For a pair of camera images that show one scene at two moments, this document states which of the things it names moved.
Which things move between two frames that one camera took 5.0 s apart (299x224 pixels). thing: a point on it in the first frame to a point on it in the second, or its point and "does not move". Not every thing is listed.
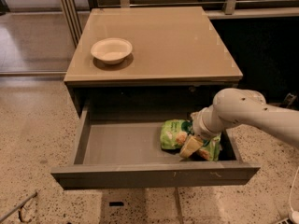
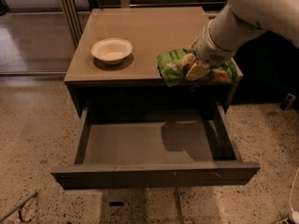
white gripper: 199,129 to 207,50
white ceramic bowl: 111,50 does not move
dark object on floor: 289,100 does not move
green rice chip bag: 173,132 to 170,66
